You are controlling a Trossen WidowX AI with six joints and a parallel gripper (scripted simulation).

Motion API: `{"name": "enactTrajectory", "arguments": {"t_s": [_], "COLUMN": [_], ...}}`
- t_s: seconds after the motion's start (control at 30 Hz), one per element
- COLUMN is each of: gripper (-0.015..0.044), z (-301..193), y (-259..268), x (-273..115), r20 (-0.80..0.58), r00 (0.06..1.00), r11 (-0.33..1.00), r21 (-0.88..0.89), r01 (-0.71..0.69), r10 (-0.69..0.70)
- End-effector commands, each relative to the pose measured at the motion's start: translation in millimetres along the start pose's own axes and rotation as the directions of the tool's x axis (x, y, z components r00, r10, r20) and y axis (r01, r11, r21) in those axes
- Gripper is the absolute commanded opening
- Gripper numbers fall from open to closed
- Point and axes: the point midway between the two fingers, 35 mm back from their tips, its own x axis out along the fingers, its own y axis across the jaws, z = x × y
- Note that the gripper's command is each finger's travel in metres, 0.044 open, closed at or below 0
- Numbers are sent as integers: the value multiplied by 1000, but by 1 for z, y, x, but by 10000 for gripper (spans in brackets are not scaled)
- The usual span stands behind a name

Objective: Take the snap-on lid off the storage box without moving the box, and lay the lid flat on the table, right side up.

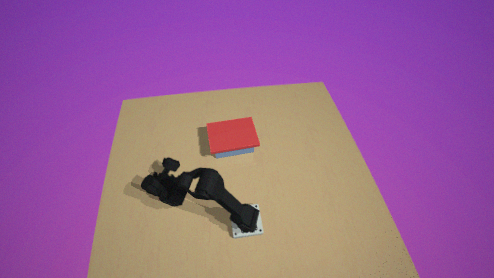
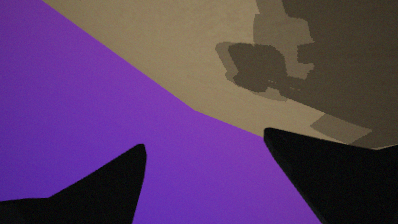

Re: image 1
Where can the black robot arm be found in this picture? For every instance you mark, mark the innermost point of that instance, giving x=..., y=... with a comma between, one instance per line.
x=209, y=187

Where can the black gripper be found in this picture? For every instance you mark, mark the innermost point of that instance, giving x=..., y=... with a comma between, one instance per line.
x=169, y=164

